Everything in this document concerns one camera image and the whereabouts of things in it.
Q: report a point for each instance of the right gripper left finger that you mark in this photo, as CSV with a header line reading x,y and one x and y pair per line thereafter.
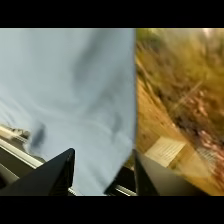
x,y
53,176

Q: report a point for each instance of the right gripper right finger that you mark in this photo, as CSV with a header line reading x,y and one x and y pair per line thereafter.
x,y
153,180

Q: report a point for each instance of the blue shirt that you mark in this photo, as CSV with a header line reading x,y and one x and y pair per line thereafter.
x,y
66,83

